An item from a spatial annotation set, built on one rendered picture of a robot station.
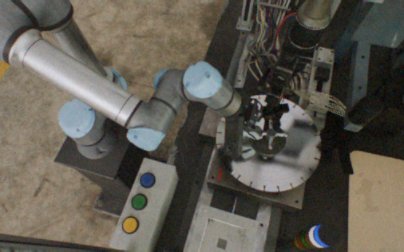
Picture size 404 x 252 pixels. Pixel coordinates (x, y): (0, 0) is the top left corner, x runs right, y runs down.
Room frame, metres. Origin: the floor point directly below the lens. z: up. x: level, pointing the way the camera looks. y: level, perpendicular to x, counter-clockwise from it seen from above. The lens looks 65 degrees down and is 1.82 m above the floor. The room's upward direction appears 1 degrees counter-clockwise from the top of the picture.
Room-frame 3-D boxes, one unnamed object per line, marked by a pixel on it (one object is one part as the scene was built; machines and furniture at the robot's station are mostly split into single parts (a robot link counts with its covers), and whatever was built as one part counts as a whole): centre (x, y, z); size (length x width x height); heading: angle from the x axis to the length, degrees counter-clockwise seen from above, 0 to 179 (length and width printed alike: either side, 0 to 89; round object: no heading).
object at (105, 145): (0.44, 0.41, 0.80); 0.15 x 0.15 x 0.10
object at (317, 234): (0.05, -0.26, 1.14); 0.05 x 0.04 x 0.03; 72
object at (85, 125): (0.45, 0.41, 0.91); 0.13 x 0.12 x 0.14; 152
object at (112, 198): (0.44, 0.41, 0.37); 0.40 x 0.40 x 0.75; 72
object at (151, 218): (0.17, 0.18, 0.82); 0.28 x 0.11 x 0.15; 162
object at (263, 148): (0.35, -0.21, 0.96); 0.11 x 0.11 x 0.03
